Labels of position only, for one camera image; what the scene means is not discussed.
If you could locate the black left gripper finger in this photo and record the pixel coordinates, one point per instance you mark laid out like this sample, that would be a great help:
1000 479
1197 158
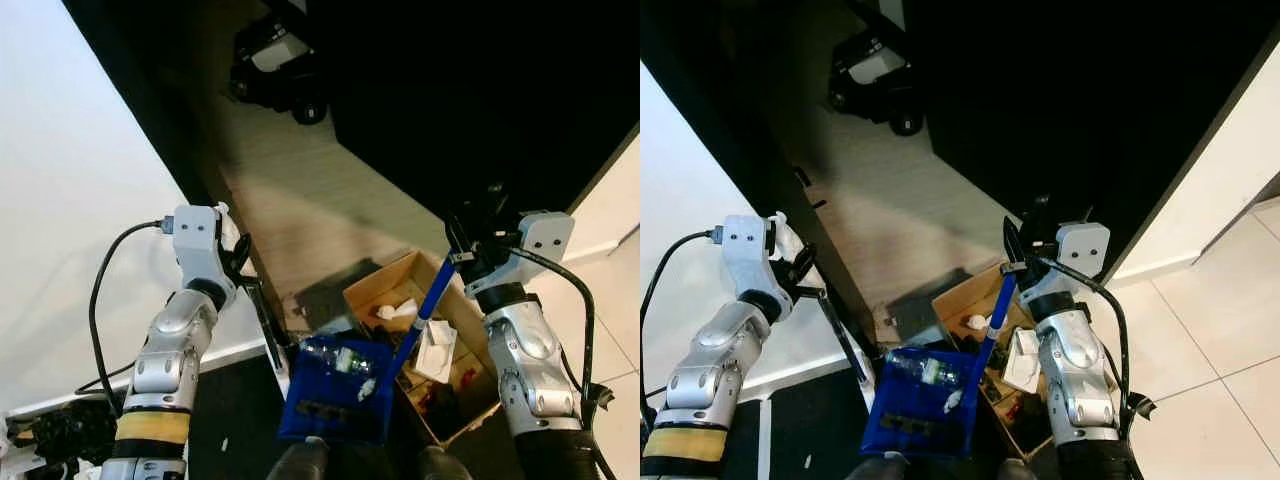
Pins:
806 260
242 250

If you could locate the black wheeled robot base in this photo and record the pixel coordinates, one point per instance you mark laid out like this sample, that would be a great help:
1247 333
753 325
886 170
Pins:
875 75
275 65

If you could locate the white paper bag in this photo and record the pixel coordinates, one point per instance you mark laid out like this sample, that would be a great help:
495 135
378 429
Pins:
437 352
1022 360

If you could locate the open brown cardboard box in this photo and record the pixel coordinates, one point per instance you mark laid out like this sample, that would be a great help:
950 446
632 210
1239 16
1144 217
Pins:
960 295
380 285

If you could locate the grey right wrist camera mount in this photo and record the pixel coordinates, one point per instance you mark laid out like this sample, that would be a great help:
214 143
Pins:
1083 248
545 240

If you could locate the clear plastic bottle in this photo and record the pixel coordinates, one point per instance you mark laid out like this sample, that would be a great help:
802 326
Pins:
930 370
345 358

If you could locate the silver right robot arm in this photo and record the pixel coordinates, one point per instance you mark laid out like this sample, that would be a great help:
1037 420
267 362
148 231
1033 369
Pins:
1075 370
530 360

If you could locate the large black cabinet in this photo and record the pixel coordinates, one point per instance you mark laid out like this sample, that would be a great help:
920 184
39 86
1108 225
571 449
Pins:
1080 100
480 90

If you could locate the crumpled white tissue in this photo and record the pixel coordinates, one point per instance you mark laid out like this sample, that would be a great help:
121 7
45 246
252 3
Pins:
395 309
977 322

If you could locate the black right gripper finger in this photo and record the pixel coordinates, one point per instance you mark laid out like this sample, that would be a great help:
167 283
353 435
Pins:
1014 242
1040 220
459 238
492 212

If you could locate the black floor mat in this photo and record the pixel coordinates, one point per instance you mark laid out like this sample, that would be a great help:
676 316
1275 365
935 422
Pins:
810 430
235 420

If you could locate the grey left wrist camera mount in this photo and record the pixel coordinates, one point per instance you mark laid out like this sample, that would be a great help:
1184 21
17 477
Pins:
748 255
195 245

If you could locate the small white scrap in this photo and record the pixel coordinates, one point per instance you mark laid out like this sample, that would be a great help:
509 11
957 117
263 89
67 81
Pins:
955 400
367 390

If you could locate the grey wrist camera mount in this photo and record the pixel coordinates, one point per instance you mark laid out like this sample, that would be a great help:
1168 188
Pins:
195 245
748 255
545 240
1083 248

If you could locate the dark left robot foot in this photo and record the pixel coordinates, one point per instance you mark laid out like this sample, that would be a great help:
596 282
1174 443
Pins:
875 468
300 462

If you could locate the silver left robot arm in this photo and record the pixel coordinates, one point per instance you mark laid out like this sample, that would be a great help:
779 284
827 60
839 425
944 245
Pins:
170 350
710 360

